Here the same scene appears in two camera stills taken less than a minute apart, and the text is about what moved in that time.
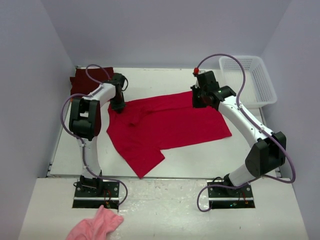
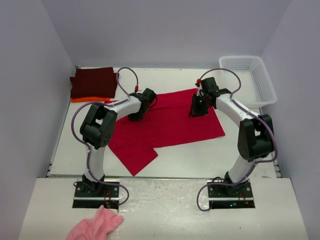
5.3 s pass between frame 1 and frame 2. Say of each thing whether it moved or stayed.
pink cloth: stayed
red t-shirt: moved
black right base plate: stayed
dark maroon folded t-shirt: stayed
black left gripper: moved
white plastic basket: stayed
